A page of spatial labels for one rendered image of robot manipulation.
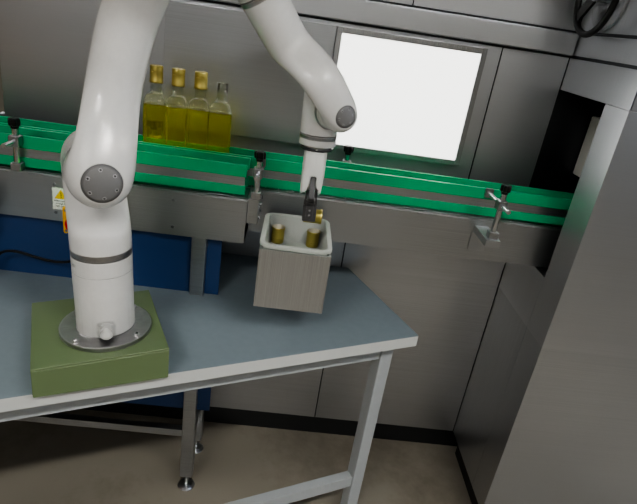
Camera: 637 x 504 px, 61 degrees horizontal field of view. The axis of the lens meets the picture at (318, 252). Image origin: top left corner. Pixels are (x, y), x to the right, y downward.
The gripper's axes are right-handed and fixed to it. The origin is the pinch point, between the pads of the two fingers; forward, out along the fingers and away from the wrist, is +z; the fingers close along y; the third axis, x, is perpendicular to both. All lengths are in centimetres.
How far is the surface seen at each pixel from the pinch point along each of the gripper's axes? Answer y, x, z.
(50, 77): -40, -78, -17
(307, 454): -33, 11, 109
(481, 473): -14, 68, 91
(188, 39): -38, -38, -32
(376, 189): -23.6, 18.3, 0.0
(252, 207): -11.1, -14.7, 5.0
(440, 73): -40, 33, -31
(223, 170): -12.7, -22.9, -3.5
